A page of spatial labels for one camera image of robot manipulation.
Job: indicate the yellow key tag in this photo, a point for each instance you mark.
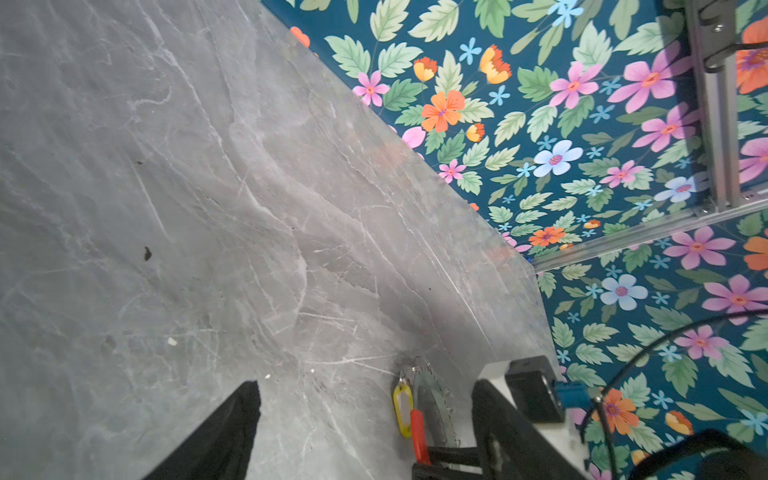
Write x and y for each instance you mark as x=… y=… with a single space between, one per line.
x=403 y=403

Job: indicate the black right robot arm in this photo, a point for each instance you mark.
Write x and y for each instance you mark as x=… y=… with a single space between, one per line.
x=724 y=458

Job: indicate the black wall hook rail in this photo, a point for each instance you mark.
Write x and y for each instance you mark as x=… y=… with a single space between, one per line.
x=717 y=22

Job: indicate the red key tag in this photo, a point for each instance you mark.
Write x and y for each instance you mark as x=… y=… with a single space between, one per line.
x=418 y=436

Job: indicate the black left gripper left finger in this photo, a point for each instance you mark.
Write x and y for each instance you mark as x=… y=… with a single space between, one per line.
x=221 y=446

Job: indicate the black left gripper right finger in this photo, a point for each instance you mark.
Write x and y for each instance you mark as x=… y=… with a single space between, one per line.
x=511 y=447

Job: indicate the silver metal keyring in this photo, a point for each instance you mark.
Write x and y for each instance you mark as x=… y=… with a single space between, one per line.
x=431 y=398

